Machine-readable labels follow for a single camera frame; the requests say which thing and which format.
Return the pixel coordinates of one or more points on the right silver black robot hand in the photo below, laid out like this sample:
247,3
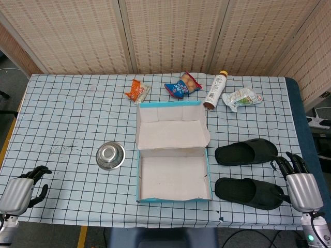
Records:
303,191

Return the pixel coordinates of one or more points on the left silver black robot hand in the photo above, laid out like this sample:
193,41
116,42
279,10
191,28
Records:
18,192

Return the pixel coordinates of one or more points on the white bottle with yellow cap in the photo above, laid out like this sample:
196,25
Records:
216,89

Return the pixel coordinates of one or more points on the dark blue seat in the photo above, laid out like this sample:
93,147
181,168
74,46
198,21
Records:
160,239

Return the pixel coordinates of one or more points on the blue checked tablecloth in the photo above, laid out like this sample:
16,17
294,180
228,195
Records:
64,116

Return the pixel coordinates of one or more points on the beige woven folding screen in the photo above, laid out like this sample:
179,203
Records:
168,33

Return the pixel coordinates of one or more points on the blue white cardboard shoe box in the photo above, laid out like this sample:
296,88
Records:
172,178

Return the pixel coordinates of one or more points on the small stainless steel bowl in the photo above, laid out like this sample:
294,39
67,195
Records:
110,155

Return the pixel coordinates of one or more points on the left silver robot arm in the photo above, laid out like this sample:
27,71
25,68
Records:
6,230

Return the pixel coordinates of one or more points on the blue red snack packet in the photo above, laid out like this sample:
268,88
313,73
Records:
181,87

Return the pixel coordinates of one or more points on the crumpled green white packet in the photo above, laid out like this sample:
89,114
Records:
240,99

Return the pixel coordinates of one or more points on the black rubber slipper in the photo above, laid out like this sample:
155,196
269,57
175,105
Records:
243,153
245,192

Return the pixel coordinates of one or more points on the orange white snack packet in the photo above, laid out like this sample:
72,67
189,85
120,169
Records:
137,91

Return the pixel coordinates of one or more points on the black thread scrap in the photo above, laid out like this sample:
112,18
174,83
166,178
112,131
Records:
272,163

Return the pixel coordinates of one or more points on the black plastic bin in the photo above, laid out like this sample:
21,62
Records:
323,144

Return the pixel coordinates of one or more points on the dark blue table pad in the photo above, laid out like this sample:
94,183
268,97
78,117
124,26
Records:
302,124

